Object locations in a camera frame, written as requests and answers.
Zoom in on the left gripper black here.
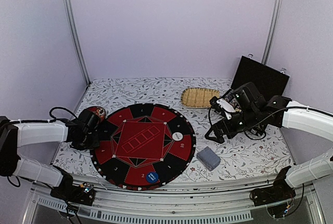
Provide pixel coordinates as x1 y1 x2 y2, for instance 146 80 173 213
75 130 100 151

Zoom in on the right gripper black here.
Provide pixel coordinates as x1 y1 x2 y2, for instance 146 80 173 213
205 107 260 144

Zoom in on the white dealer button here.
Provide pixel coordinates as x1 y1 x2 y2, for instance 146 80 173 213
172 132 184 141

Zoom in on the round red black poker mat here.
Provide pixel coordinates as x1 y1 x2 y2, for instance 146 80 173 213
90 103 196 191

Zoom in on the blue small blind button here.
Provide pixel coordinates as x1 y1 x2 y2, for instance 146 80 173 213
146 172 159 184

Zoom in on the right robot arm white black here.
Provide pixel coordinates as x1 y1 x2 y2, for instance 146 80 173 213
205 82 332 206

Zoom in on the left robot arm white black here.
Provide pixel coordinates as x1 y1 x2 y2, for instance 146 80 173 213
1 106 106 206

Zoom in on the red floral round dish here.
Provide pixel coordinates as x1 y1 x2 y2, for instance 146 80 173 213
86 106 106 122

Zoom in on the woven bamboo tray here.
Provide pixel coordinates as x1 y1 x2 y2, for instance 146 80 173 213
181 87 220 109

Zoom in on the black poker set case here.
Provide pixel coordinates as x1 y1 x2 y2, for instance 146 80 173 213
223 56 289 108

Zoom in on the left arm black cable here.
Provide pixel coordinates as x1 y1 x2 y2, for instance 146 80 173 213
48 107 79 123

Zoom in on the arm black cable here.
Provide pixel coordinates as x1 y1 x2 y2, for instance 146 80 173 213
48 107 79 123
208 104 333 141

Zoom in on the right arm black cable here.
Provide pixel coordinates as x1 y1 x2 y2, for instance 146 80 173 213
208 104 333 141

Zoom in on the aluminium front rail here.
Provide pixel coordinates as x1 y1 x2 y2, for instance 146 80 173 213
23 175 325 223

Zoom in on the aluminium frame post left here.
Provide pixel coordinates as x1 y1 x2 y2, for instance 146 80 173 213
63 0 91 86

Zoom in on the aluminium frame post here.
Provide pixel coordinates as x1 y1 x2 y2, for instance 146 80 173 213
63 0 91 86
261 0 283 65

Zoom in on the aluminium frame post right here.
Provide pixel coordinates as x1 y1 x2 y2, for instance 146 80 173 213
261 0 283 65

